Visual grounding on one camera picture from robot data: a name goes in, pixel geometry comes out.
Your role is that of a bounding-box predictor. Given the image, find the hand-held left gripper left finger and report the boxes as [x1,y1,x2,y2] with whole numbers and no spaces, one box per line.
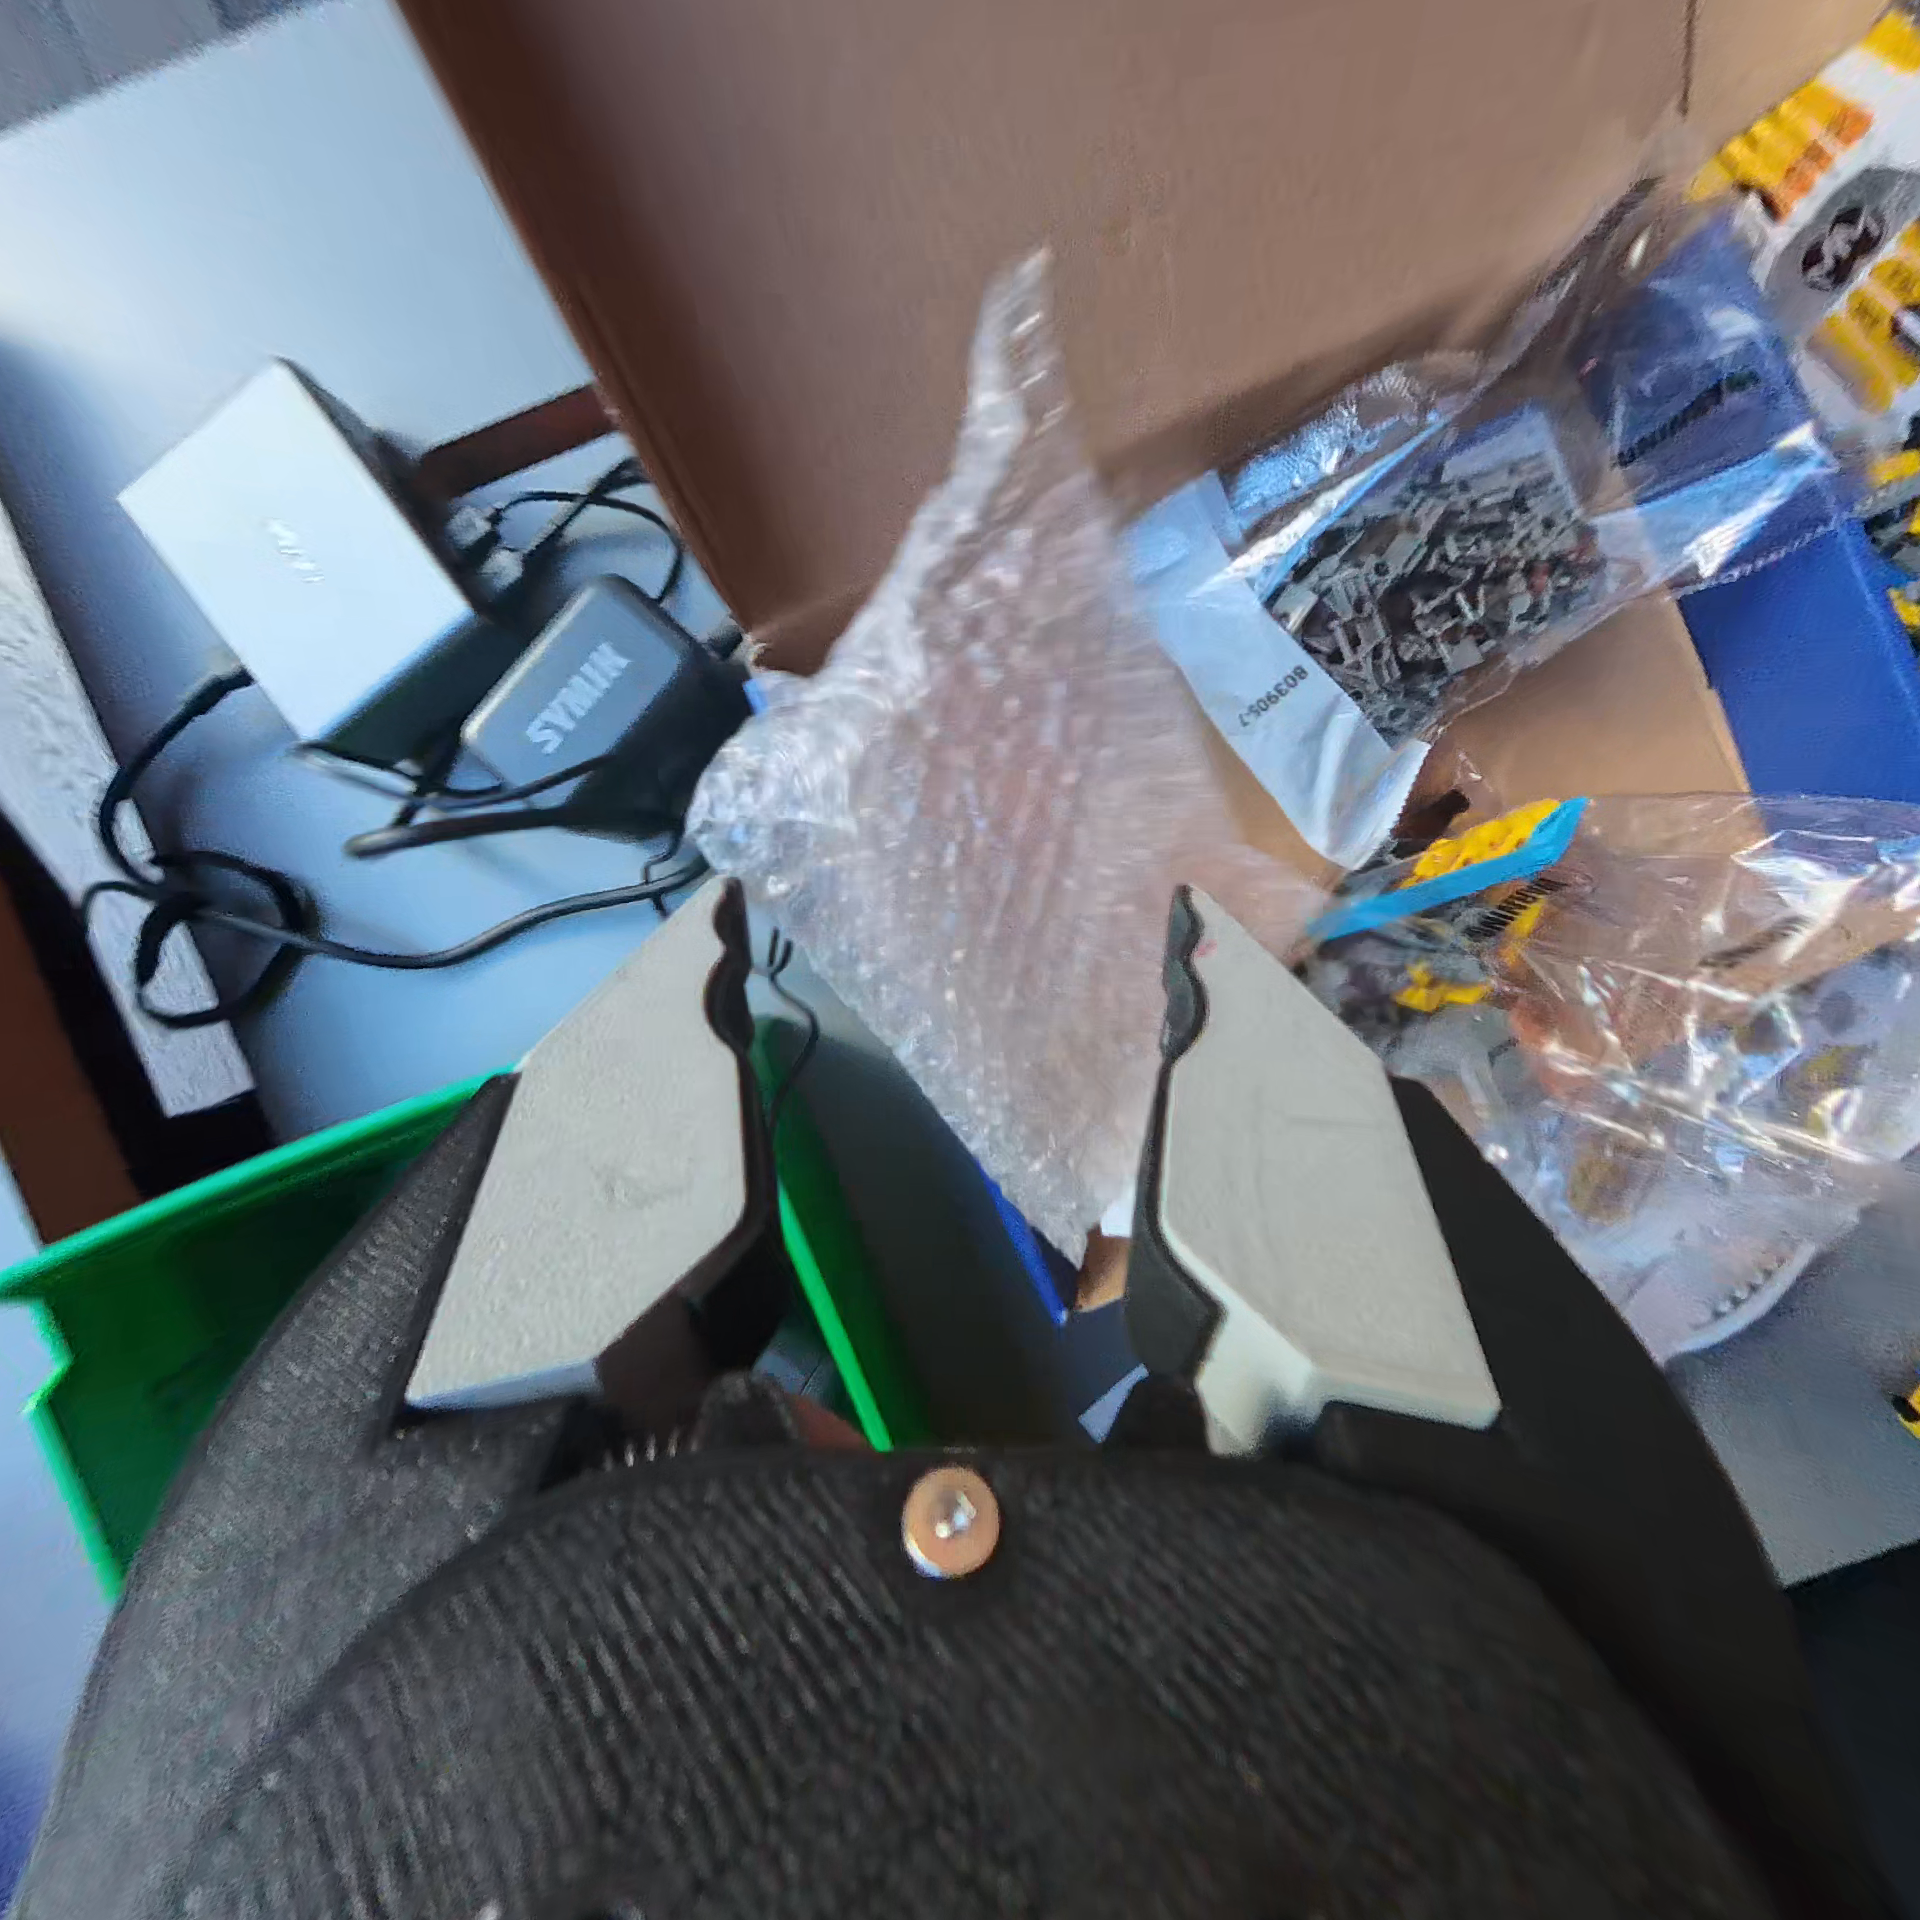
[407,886,788,1411]

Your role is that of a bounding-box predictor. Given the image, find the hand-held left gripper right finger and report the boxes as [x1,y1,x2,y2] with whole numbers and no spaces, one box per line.
[1124,886,1507,1450]

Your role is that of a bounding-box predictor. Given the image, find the clear plastic parts bag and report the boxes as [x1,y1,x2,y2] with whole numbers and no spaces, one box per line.
[1301,793,1920,1357]

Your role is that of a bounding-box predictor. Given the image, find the bubble wrap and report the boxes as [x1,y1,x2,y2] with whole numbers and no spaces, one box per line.
[691,247,1318,1261]

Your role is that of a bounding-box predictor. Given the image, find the clear bag grey parts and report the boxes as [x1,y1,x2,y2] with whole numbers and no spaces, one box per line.
[1124,181,1858,875]

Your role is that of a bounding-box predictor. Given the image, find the green plastic bin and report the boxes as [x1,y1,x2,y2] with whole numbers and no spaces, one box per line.
[0,1021,928,1599]

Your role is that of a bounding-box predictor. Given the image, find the black power adapter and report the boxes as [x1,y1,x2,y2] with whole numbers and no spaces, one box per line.
[460,578,750,844]

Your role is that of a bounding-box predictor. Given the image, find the silver hub box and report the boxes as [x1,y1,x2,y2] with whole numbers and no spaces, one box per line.
[115,354,518,769]

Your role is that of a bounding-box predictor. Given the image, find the large cardboard box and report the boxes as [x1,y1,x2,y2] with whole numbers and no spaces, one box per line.
[401,0,1898,679]

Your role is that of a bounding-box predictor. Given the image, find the yellow black sticker sheet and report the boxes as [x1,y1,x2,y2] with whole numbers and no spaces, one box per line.
[1683,6,1920,410]

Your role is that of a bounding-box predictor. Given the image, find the black power cable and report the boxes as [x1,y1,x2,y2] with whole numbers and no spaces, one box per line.
[81,450,721,1036]

